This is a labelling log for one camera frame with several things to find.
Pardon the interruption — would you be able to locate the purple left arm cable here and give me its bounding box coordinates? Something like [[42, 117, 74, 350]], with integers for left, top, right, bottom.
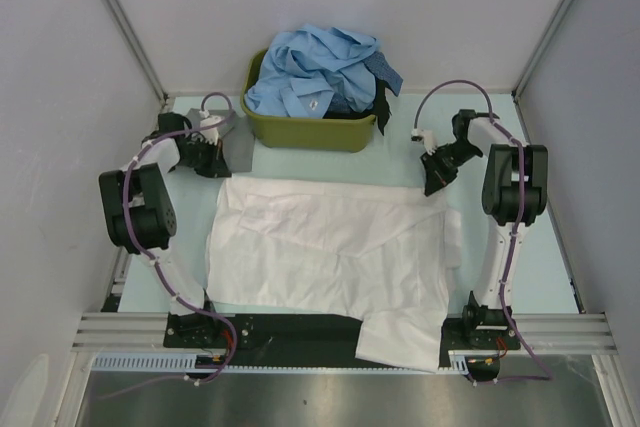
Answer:
[[97, 91, 239, 398]]

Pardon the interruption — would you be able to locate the folded grey polo shirt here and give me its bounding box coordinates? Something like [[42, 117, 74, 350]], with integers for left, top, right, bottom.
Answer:
[[192, 113, 255, 174]]

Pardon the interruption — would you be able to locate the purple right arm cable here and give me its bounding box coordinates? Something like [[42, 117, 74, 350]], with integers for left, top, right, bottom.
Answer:
[[413, 79, 555, 388]]

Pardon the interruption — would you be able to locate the light blue long sleeve shirt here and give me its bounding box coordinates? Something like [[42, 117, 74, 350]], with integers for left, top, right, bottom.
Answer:
[[244, 24, 379, 119]]

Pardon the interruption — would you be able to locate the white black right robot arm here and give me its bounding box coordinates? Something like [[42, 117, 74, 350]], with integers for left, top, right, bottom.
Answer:
[[421, 109, 548, 350]]

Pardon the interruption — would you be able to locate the black garment in basket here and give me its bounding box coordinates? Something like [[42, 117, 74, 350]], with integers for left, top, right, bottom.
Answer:
[[372, 79, 391, 135]]

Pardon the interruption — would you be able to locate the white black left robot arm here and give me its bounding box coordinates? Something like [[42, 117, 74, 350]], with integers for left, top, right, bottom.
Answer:
[[98, 111, 232, 347]]

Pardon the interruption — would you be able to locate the white slotted cable duct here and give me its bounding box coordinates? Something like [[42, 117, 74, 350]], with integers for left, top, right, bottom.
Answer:
[[92, 350, 481, 376]]

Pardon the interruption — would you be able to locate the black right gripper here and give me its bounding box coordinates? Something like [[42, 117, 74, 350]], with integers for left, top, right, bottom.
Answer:
[[421, 142, 481, 196]]

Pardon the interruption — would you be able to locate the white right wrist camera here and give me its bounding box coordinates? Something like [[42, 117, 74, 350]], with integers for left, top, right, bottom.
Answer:
[[411, 128, 438, 155]]

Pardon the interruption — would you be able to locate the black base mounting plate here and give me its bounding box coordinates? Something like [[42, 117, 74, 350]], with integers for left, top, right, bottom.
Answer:
[[163, 314, 521, 372]]

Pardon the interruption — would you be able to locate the dark blue patterned shirt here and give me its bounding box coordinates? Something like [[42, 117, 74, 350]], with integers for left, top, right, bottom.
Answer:
[[364, 51, 404, 97]]

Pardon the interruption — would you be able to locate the olive green plastic basket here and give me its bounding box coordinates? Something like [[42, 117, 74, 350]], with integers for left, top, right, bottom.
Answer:
[[240, 50, 376, 152]]

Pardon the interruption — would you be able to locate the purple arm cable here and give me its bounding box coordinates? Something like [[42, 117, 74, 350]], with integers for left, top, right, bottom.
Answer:
[[97, 91, 239, 398], [413, 79, 555, 388]]

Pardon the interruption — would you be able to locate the white long sleeve shirt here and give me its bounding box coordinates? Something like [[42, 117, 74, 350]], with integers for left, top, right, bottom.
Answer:
[[206, 176, 462, 373]]

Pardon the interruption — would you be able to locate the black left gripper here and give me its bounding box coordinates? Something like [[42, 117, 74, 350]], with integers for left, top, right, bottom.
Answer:
[[176, 137, 231, 179]]

